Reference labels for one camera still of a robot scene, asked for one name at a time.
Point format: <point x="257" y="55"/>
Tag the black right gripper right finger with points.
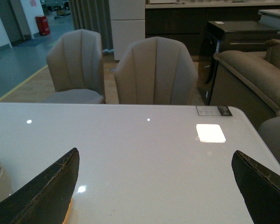
<point x="259" y="187"/>

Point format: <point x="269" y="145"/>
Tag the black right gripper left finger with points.
<point x="46" y="198"/>

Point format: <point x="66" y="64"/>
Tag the yellow corn cob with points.
<point x="68" y="213"/>

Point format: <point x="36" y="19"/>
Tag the grey chair at table side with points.
<point x="270" y="134"/>

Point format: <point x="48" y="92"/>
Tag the black and white table sticker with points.
<point x="220" y="110"/>

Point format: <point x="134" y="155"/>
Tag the brown fabric sofa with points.
<point x="249" y="81"/>

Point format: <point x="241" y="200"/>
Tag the left beige dining chair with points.
<point x="75" y="63"/>

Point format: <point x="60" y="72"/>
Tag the beige dining chair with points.
<point x="156" y="71"/>
<point x="75" y="63"/>

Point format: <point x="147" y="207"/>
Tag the right beige dining chair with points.
<point x="156" y="71"/>

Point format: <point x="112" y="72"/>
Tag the red bin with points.
<point x="43" y="25"/>

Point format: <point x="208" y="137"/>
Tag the dark kitchen counter cabinet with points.
<point x="186" y="22"/>

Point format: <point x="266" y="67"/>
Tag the grey curtain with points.
<point x="93" y="15"/>

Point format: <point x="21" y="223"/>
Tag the white pillar cabinet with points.
<point x="127" y="24"/>

